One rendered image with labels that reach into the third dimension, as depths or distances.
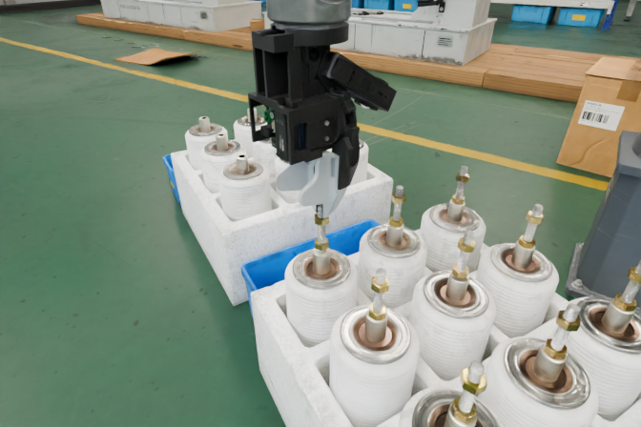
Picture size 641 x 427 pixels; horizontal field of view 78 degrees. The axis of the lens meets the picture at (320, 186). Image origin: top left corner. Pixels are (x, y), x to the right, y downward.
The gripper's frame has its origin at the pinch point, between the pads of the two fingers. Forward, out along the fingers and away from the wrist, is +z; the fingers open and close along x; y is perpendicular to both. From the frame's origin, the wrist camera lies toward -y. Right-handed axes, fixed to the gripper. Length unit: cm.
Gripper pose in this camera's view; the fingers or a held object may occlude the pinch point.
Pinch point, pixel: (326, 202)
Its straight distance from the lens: 47.2
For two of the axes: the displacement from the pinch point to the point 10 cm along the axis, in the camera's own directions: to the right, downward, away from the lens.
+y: -7.8, 3.1, -5.4
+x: 6.3, 3.9, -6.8
